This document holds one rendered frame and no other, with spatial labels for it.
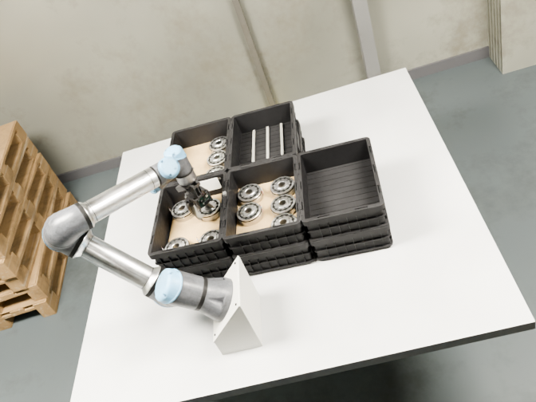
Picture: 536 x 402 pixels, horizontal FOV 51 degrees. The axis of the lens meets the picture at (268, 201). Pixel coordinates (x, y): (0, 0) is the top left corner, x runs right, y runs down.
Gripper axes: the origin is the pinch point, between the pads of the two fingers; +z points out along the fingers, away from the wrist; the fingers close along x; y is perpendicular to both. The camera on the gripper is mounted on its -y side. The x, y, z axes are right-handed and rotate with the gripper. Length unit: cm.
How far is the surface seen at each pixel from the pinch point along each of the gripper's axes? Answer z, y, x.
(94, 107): 32, -203, 44
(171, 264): 0.1, 9.4, -25.3
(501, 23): 47, -1, 236
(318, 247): 8, 49, 15
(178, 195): -2.0, -17.6, 0.4
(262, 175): -2.0, 9.0, 27.4
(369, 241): 9, 63, 28
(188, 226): 2.1, -2.4, -7.7
